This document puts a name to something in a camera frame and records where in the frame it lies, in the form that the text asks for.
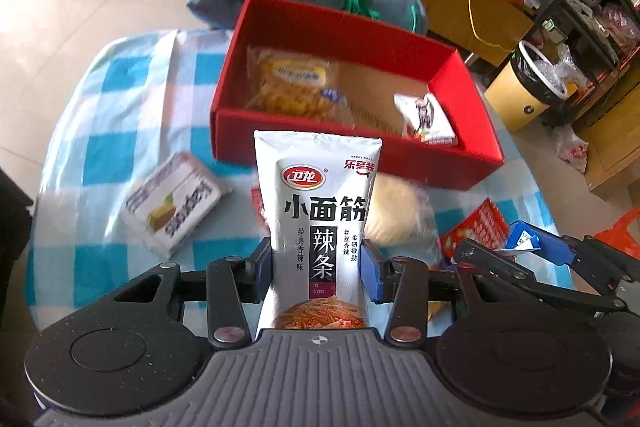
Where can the round bread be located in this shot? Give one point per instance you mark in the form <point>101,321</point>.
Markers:
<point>402,220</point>

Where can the yellow biscuit packet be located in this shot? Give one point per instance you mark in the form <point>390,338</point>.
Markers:
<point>297,85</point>

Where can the blue white checkered tablecloth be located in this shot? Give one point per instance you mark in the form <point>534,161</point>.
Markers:
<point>143,99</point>

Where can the yellow trash bin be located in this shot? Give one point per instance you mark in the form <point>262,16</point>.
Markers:
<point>525,87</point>

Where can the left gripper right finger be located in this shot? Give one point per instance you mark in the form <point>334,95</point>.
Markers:
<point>402,282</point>

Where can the red cardboard box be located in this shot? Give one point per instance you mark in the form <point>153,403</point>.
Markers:
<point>374,61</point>

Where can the small white snack packet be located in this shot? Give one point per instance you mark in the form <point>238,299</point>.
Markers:
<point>424,120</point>

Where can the white spicy strips packet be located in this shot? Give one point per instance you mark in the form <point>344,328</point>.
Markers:
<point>315,189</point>

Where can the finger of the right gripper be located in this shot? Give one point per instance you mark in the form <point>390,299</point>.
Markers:
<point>526,237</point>
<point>493,275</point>

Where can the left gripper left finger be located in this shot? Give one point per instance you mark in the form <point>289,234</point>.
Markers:
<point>231,282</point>

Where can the white Kaprons wafer packet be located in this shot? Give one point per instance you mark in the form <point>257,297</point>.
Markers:
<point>172,202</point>

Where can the red plastic bag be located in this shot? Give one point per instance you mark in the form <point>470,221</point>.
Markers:
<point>618,236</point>

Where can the red snack packet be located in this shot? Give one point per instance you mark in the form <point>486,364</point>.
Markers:
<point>485,225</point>

